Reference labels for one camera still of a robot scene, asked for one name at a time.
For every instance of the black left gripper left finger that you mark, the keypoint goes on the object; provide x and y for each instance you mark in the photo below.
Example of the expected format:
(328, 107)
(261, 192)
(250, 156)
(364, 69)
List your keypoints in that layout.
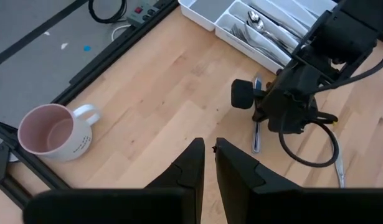
(178, 199)

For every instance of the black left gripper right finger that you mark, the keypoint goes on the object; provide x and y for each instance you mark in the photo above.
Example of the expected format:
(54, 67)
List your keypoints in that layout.
(247, 193)

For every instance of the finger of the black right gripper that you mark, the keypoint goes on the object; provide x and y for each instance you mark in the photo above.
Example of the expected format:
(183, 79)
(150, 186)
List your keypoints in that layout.
(242, 93)
(261, 113)

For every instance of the silver table knife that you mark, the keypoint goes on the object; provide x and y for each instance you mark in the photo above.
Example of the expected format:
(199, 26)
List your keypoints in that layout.
(289, 32)
(256, 140)

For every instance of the silver spoon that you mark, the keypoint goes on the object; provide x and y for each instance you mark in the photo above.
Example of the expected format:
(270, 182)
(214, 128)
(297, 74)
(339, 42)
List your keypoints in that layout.
(260, 26)
(253, 15)
(340, 168)

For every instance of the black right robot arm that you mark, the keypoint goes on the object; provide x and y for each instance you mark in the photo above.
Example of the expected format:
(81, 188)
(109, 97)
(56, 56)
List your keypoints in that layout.
(343, 34)

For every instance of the white cutlery organizer tray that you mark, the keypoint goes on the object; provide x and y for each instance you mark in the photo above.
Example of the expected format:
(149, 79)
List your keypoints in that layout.
(210, 6)

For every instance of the white mug with text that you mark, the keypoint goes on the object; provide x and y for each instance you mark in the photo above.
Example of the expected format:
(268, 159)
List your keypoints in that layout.
(82, 143)

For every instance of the grey power strip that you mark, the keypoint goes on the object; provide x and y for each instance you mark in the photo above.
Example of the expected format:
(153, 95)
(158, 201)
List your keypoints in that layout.
(141, 14)

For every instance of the black aluminium frame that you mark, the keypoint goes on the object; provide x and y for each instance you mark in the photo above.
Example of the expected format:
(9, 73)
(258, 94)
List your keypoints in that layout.
(48, 177)

